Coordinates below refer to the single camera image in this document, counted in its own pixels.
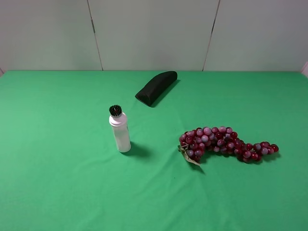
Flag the black foam wrist rest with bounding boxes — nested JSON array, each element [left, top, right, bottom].
[[135, 71, 178, 107]]

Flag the green tablecloth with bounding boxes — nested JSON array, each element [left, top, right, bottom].
[[0, 71, 308, 231]]

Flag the white bottle with brush cap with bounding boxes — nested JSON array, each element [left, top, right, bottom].
[[109, 105, 131, 153]]

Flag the red artificial grape bunch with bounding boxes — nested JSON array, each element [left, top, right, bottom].
[[178, 126, 279, 166]]

